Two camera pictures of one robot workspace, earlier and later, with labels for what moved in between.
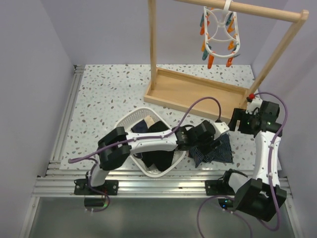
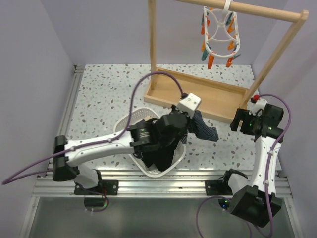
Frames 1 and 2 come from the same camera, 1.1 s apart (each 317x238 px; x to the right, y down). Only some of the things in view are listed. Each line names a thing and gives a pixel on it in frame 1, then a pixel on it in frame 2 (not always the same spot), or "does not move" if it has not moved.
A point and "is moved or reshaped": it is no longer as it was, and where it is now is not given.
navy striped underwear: [221, 153] is moved or reshaped
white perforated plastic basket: [130, 118] does not move
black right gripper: [238, 114] does not move
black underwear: [162, 159] does not move
